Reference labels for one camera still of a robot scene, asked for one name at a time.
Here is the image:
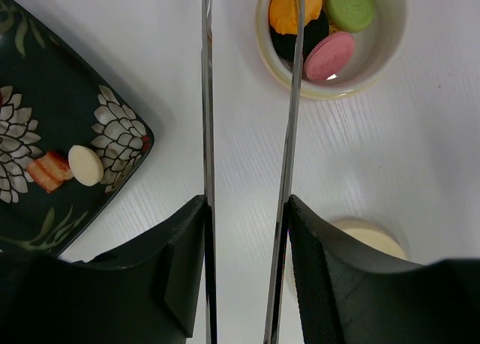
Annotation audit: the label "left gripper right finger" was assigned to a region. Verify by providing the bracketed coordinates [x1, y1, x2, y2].
[289, 196, 479, 343]

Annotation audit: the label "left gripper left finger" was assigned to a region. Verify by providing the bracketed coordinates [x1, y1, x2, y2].
[1, 196, 204, 343]

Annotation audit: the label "pink sandwich cookie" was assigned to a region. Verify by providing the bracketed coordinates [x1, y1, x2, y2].
[304, 31, 356, 81]

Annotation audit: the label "black sandwich cookie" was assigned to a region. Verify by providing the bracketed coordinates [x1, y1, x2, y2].
[270, 9, 329, 62]

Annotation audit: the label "green sandwich cookie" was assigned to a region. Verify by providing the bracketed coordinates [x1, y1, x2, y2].
[325, 0, 376, 33]

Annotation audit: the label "metal tongs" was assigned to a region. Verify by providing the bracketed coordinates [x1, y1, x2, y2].
[201, 0, 305, 343]

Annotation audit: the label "orange fish-shaped food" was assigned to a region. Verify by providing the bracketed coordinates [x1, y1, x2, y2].
[268, 0, 323, 35]

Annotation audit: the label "cream lid pink knob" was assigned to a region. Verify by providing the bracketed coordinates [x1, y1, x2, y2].
[284, 218, 410, 296]

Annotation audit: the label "cream white round cookie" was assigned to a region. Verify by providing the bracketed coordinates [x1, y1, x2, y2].
[68, 145, 104, 187]

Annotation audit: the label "red bacon piece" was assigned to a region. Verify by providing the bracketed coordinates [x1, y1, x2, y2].
[26, 151, 74, 193]

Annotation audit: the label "black floral square plate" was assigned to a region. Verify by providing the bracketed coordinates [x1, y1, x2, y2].
[1, 0, 155, 256]

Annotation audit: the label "cream pink round bowl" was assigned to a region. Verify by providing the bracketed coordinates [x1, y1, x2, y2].
[256, 0, 410, 100]

